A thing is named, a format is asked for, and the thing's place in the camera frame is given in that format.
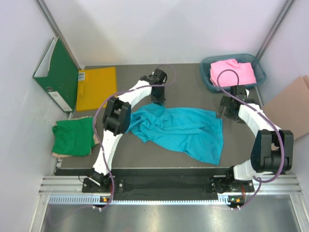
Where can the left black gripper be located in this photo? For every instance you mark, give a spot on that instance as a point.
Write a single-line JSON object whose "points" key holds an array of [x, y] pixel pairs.
{"points": [[159, 100]]}

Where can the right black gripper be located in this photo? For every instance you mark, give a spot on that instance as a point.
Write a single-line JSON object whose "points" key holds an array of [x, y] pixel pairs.
{"points": [[225, 102]]}

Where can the teal t shirt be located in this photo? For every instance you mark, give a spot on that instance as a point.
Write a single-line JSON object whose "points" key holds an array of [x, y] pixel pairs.
{"points": [[194, 131]]}

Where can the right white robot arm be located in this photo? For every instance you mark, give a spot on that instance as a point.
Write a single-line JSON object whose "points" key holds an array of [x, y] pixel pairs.
{"points": [[272, 150]]}

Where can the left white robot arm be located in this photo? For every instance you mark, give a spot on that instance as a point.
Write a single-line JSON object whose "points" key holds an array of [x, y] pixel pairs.
{"points": [[116, 121]]}

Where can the pink t shirt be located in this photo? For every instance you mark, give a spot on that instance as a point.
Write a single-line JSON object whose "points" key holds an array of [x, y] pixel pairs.
{"points": [[235, 73]]}

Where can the blue plastic bin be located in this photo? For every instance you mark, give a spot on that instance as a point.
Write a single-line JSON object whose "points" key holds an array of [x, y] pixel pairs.
{"points": [[205, 66]]}

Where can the brown cardboard sheet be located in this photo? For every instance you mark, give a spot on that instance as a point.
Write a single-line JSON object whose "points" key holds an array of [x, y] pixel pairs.
{"points": [[290, 108]]}

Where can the yellow folder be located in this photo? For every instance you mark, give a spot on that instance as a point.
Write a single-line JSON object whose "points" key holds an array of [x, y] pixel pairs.
{"points": [[94, 87]]}

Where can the folded green t shirt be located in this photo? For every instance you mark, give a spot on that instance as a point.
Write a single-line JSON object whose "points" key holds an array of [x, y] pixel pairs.
{"points": [[72, 136]]}

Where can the aluminium frame rail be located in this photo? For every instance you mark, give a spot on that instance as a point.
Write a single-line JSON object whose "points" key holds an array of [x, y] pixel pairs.
{"points": [[283, 185]]}

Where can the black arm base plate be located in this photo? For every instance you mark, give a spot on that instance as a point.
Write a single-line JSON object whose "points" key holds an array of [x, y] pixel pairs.
{"points": [[207, 184]]}

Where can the green ring binder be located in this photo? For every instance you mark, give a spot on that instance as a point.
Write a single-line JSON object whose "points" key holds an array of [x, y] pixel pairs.
{"points": [[58, 75]]}

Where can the grey slotted cable duct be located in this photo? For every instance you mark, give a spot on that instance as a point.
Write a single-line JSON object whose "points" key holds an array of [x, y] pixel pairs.
{"points": [[100, 200]]}

